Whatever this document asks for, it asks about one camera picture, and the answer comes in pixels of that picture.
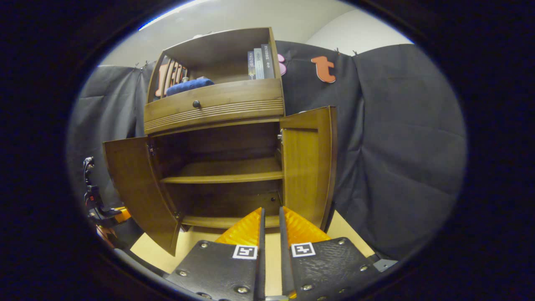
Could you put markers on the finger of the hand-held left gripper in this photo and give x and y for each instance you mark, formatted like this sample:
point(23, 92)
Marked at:
point(104, 236)
point(122, 214)

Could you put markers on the wooden ribbed drawer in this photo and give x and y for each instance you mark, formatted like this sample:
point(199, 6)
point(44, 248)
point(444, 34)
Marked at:
point(242, 96)

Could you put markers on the silver door hinge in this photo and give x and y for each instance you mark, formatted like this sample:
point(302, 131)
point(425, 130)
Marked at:
point(280, 136)
point(151, 149)

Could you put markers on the grey spine book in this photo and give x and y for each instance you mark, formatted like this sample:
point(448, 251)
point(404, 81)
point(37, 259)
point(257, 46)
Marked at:
point(258, 63)

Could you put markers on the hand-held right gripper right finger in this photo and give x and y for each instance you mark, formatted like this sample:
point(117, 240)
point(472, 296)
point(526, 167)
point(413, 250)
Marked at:
point(285, 267)

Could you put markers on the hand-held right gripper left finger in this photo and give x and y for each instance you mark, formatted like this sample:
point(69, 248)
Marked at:
point(261, 271)

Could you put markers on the black spine book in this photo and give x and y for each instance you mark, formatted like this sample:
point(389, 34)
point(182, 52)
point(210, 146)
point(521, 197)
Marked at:
point(268, 62)

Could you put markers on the black backdrop cloth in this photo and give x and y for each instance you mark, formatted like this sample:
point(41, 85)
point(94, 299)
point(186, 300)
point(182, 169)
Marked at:
point(397, 146)

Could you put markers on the blue folded towel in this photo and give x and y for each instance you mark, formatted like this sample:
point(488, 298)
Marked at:
point(188, 86)

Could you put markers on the black round drawer knob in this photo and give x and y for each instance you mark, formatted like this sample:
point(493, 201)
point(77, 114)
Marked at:
point(196, 104)

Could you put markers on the wooden double-door shoe cabinet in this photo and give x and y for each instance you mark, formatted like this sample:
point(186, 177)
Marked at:
point(217, 46)

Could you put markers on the wooden shoe cabinet door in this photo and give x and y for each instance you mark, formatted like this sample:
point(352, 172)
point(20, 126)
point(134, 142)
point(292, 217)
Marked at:
point(133, 184)
point(307, 167)

